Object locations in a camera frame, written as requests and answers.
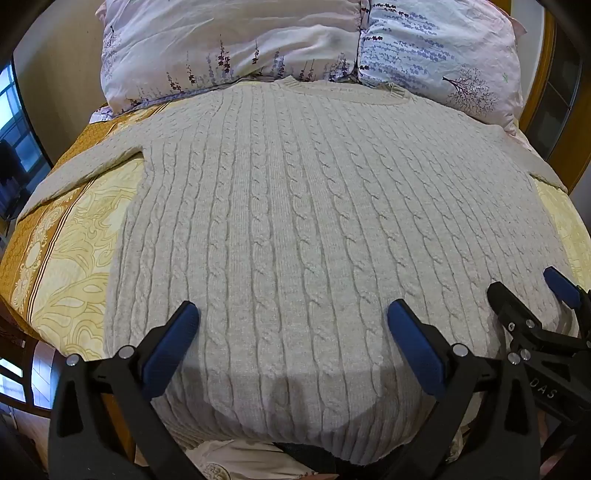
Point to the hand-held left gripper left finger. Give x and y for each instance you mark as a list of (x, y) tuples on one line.
[(171, 350)]

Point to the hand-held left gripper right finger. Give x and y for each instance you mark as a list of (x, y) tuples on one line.
[(417, 346)]

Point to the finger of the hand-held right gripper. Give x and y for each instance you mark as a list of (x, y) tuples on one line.
[(561, 285), (512, 311)]

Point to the white patterned cloth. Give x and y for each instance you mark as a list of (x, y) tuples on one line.
[(231, 461)]

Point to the yellow patterned bed sheet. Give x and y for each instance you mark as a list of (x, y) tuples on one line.
[(69, 258)]

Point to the wooden chair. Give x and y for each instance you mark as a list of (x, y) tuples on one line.
[(23, 364)]

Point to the window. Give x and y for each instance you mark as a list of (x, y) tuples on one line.
[(14, 138)]

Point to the blue floral pillow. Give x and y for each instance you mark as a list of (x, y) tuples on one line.
[(438, 50)]

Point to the white floral pillow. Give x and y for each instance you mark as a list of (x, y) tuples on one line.
[(221, 37)]

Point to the wooden bed frame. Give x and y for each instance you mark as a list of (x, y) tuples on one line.
[(570, 170)]

